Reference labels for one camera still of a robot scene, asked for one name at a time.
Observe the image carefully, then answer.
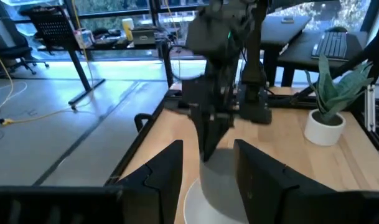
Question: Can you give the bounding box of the black office chair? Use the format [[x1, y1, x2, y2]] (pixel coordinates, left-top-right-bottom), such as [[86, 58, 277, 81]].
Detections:
[[0, 18, 50, 76]]

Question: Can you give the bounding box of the light grey bowl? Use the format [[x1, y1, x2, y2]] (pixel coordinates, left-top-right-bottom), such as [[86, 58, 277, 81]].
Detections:
[[199, 148, 251, 223]]

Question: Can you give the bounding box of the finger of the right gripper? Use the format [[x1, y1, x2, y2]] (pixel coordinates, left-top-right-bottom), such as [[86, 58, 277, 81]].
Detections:
[[208, 114, 235, 161], [190, 107, 215, 162]]

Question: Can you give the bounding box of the black desk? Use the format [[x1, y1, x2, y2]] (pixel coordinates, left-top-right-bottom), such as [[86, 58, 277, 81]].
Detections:
[[278, 29, 364, 88]]

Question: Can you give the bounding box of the black office desk frame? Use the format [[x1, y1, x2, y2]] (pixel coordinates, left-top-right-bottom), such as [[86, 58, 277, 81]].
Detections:
[[36, 37, 174, 106]]

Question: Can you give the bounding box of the black clamp handle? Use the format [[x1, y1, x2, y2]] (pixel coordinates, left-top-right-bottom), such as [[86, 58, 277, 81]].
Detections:
[[134, 113, 154, 133]]

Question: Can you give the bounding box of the black computer mouse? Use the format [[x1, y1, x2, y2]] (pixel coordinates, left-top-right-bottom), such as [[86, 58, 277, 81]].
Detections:
[[325, 26, 348, 34]]

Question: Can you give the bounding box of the grey box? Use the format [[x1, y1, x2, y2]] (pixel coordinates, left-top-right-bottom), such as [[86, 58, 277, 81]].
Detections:
[[131, 28, 157, 46]]

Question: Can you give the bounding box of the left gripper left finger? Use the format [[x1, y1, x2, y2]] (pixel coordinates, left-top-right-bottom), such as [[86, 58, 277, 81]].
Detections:
[[119, 139, 184, 224]]

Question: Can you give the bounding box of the white and blue box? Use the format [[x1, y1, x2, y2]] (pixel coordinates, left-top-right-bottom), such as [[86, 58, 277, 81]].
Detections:
[[75, 29, 95, 48]]

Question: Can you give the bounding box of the black keyboard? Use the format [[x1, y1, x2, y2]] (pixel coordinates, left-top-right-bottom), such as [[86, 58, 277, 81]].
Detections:
[[311, 30, 348, 62]]

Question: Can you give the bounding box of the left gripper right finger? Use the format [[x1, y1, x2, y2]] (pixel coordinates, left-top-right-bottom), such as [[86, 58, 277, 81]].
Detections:
[[233, 139, 333, 224]]

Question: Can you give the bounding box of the white bowl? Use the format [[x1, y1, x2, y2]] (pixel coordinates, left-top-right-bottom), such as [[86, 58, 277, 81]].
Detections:
[[182, 177, 249, 224]]

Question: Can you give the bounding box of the yellow cup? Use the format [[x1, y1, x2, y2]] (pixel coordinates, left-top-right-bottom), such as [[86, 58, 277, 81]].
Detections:
[[121, 17, 136, 41]]

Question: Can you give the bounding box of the dark grey desk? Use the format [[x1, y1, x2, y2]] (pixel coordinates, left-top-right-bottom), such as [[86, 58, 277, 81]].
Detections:
[[260, 14, 312, 88]]

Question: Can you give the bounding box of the green plant in white pot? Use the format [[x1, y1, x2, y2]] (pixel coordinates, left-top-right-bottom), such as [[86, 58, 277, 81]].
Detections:
[[303, 54, 375, 147]]

